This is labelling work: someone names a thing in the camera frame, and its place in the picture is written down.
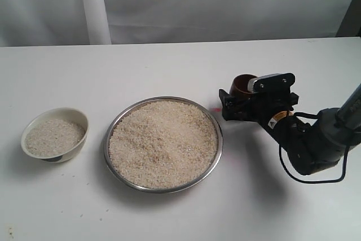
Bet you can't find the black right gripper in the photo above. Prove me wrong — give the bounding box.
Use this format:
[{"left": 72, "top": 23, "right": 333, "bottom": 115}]
[{"left": 218, "top": 89, "right": 299, "bottom": 138}]

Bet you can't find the white ceramic rice bowl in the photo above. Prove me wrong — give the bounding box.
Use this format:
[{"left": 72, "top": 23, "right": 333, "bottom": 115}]
[{"left": 21, "top": 108, "right": 89, "bottom": 163}]

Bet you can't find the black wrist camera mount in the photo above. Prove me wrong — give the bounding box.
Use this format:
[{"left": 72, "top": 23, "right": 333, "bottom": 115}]
[{"left": 247, "top": 73, "right": 296, "bottom": 93}]

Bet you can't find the white backdrop curtain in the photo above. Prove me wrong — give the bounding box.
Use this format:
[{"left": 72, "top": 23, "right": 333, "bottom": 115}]
[{"left": 1, "top": 0, "right": 351, "bottom": 46}]

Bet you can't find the brown wooden cup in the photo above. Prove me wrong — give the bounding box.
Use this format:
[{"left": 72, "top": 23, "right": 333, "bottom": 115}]
[{"left": 230, "top": 74, "right": 257, "bottom": 97}]

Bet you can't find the round steel rice tray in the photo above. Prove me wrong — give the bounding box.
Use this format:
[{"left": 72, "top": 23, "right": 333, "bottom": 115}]
[{"left": 103, "top": 97, "right": 223, "bottom": 194}]

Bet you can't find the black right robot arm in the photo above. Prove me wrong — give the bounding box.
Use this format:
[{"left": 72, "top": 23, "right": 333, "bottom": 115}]
[{"left": 219, "top": 87, "right": 360, "bottom": 176}]

